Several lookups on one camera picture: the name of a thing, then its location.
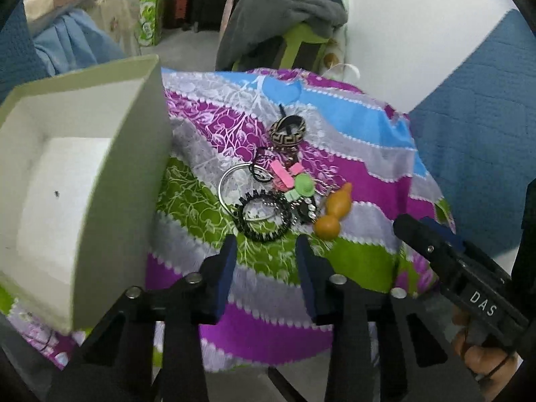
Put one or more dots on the pink hair clip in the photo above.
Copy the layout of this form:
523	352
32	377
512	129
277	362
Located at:
283	178

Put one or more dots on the green patterned bag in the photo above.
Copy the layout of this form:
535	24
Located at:
150	16

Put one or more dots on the green plastic stool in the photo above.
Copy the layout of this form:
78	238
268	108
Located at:
298	48

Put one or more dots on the grey blanket pile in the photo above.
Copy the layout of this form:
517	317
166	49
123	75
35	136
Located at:
252	22

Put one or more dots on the person's right hand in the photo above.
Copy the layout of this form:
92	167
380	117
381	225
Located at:
492	362

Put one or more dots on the blue quilted bedspread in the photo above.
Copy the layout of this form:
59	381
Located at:
476	136

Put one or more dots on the orange gourd pendant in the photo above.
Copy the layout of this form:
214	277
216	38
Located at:
337	206

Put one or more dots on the white cardboard box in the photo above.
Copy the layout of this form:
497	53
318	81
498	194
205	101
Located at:
82	160

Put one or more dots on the colourful striped floral cloth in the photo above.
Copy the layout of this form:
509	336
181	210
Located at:
227	128

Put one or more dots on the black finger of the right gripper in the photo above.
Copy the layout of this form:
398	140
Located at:
435	242

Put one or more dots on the light blue cloth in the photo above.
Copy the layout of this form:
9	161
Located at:
74	42

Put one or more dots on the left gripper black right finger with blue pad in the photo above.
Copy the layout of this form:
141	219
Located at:
385	346

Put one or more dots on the green hair clip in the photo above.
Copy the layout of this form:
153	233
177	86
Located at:
304	187

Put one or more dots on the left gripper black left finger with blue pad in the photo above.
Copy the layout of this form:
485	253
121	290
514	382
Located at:
147	347

